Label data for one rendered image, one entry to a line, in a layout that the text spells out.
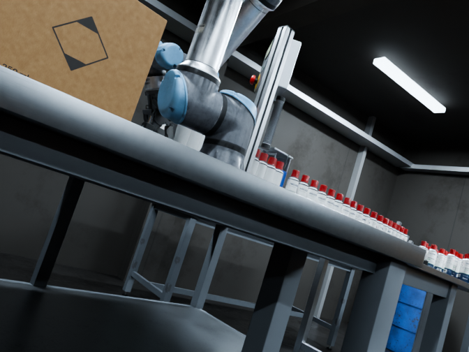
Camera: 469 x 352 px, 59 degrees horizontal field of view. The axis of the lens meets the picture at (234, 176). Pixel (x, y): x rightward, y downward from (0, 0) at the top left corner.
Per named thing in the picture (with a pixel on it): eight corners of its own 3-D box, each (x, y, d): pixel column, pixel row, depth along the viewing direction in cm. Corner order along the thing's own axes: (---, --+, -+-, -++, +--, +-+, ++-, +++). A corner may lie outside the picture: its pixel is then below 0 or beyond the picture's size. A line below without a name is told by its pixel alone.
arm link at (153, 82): (170, 75, 137) (149, 76, 131) (172, 89, 138) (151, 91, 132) (159, 76, 142) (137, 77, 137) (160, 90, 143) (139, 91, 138)
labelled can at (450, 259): (442, 276, 284) (449, 248, 286) (441, 276, 288) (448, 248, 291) (450, 279, 281) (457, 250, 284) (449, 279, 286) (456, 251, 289)
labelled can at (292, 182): (282, 214, 188) (295, 171, 190) (291, 216, 184) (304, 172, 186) (275, 211, 184) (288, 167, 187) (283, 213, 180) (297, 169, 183)
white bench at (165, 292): (283, 322, 432) (306, 248, 441) (339, 353, 370) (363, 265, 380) (114, 291, 327) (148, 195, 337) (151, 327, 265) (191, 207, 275)
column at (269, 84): (231, 204, 147) (285, 33, 155) (239, 206, 143) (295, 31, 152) (222, 200, 144) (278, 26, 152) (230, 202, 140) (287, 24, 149)
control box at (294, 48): (276, 101, 167) (289, 59, 169) (287, 89, 150) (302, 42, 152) (252, 93, 166) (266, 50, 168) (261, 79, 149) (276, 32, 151)
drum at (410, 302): (442, 367, 471) (460, 292, 482) (417, 364, 439) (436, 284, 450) (398, 346, 518) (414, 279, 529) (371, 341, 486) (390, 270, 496)
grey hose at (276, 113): (264, 149, 160) (280, 100, 163) (271, 150, 158) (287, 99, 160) (258, 146, 158) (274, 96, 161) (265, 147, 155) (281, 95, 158)
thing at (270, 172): (258, 204, 177) (273, 159, 179) (267, 207, 173) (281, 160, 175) (250, 201, 173) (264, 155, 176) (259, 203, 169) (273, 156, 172)
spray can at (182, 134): (173, 170, 146) (191, 116, 149) (180, 171, 142) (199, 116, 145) (160, 165, 143) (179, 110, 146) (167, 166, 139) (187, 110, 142)
